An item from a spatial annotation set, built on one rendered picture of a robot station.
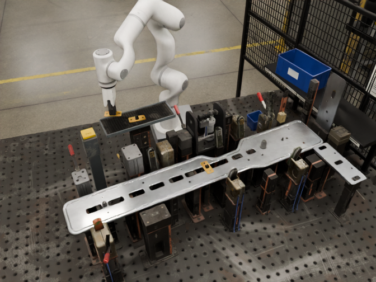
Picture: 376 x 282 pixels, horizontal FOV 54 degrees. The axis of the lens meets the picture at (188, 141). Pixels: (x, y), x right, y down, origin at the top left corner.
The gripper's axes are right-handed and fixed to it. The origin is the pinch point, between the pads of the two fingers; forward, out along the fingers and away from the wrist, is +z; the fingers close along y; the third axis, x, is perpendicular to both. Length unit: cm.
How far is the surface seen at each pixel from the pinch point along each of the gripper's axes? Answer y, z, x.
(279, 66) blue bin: -61, 15, 99
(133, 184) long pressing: 27.5, 24.1, 9.6
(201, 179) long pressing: 26, 24, 43
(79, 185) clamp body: 31.3, 19.3, -14.7
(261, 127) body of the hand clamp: -14, 27, 80
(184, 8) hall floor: -415, 124, 52
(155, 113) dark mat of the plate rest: -6.7, 8.1, 20.6
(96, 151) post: 9.6, 19.0, -9.7
